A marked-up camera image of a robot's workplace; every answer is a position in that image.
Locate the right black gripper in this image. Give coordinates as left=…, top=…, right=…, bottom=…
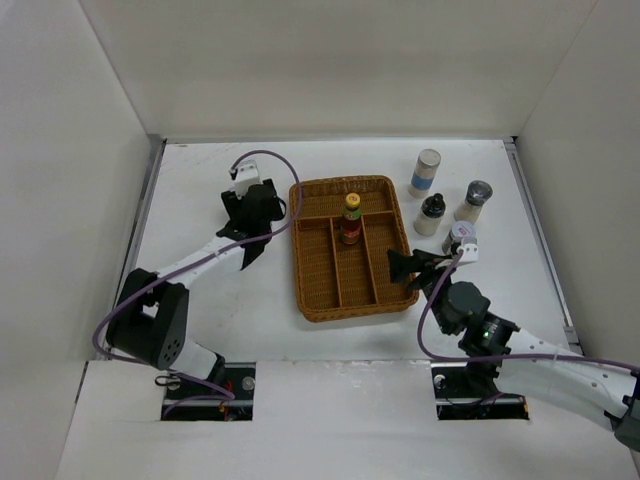
left=387, top=248, right=459, bottom=335

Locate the red sauce bottle yellow cap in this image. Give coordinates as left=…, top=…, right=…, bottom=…
left=340, top=192, right=362, bottom=245

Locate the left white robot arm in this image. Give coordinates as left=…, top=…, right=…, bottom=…
left=106, top=179, right=286, bottom=399

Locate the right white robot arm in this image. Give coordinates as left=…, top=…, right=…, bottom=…
left=387, top=243, right=639, bottom=451

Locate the dark paste jar right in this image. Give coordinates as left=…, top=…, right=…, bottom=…
left=442, top=220, right=477, bottom=255

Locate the black knob white powder bottle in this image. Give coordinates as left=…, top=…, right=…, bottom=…
left=414, top=193, right=446, bottom=237

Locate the brown wicker divided tray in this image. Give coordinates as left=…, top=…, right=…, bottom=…
left=289, top=175, right=418, bottom=323

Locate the dark cap salt shaker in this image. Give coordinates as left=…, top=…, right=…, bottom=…
left=454, top=180, right=493, bottom=224

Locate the tall blue label jar right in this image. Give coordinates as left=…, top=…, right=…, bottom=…
left=408, top=149, right=441, bottom=198

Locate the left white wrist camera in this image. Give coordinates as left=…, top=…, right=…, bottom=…
left=229, top=159, right=261, bottom=198

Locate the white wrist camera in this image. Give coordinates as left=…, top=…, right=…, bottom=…
left=229, top=159, right=261, bottom=198
left=450, top=238, right=479, bottom=266

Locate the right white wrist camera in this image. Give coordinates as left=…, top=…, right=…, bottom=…
left=450, top=238, right=479, bottom=266

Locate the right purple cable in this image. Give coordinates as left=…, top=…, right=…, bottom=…
left=417, top=252, right=640, bottom=409

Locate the purple cable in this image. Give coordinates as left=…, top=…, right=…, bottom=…
left=91, top=150, right=305, bottom=421
left=417, top=252, right=640, bottom=409

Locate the left aluminium table rail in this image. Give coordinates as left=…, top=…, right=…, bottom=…
left=98, top=134, right=167, bottom=351

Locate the aluminium table rail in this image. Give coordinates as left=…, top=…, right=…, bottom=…
left=98, top=134, right=167, bottom=351
left=503, top=137, right=583, bottom=354

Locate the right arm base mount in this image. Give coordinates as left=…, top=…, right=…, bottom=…
left=431, top=363, right=529, bottom=421

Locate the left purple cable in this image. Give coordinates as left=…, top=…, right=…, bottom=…
left=91, top=150, right=305, bottom=421

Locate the right aluminium table rail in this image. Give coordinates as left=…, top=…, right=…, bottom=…
left=503, top=137, right=583, bottom=354

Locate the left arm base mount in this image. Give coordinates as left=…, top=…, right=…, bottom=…
left=154, top=363, right=256, bottom=422

